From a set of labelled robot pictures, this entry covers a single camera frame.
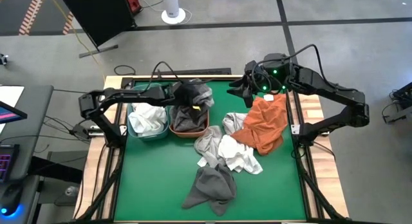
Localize black computer mouse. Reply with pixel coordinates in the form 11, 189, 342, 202
0, 183, 24, 217

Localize red and black box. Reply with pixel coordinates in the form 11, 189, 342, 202
124, 0, 144, 14

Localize dark grey waffle towel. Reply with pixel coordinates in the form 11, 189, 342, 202
182, 163, 238, 218
169, 104, 210, 133

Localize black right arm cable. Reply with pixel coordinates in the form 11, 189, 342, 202
250, 43, 326, 90

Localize grey desk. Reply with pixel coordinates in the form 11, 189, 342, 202
0, 84, 55, 224

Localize black floor cable loop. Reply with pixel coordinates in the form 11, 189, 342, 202
113, 64, 137, 77

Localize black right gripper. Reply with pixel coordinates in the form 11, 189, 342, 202
227, 59, 273, 109

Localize black desk support beam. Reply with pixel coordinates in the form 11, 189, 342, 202
28, 155, 84, 185

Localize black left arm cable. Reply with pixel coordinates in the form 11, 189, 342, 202
141, 61, 214, 90

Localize white cylindrical tower fan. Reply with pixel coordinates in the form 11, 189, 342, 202
160, 0, 187, 26

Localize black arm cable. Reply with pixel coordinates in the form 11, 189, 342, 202
250, 43, 326, 90
141, 61, 214, 90

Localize computer monitor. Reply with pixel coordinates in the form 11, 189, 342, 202
0, 100, 28, 125

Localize green table mat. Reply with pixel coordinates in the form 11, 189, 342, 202
114, 79, 307, 222

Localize keyboard with purple backlight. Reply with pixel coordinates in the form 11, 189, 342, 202
0, 144, 19, 183

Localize black equipment with cables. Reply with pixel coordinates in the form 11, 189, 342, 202
382, 81, 412, 125

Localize grey round desk foot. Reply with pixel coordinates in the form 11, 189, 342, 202
64, 185, 80, 198

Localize yellow floor cable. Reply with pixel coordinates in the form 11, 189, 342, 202
47, 0, 106, 77

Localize black floor cable cover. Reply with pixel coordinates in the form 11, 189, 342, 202
153, 67, 232, 77

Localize white towel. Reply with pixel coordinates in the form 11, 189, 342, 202
128, 102, 169, 138
218, 135, 264, 176

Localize orange waffle towel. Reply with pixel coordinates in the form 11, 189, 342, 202
230, 93, 289, 156

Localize black diagonal frame strut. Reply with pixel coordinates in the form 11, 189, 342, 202
75, 148, 125, 222
294, 148, 347, 222

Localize grey checked towel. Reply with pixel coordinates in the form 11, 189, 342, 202
189, 78, 216, 111

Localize light grey waffle towel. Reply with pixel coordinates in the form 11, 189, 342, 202
194, 125, 228, 169
221, 112, 248, 136

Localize black panel on stand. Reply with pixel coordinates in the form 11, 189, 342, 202
57, 0, 138, 59

